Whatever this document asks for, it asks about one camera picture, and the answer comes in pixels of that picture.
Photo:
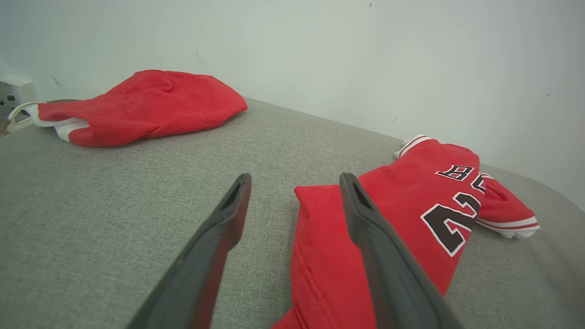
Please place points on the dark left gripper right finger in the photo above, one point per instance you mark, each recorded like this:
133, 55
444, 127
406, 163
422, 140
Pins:
393, 278

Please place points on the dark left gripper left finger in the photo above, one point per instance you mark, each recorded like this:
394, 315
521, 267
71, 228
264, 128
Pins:
201, 265

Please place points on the red jersey number 23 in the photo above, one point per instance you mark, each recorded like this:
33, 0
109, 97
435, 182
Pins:
329, 256

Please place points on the red shorts white trim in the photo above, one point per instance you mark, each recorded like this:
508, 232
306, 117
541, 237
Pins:
155, 105

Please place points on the cream perforated laundry basket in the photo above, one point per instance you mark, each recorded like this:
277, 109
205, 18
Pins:
16, 112

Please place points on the white wall box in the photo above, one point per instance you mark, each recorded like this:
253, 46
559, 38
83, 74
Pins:
13, 91

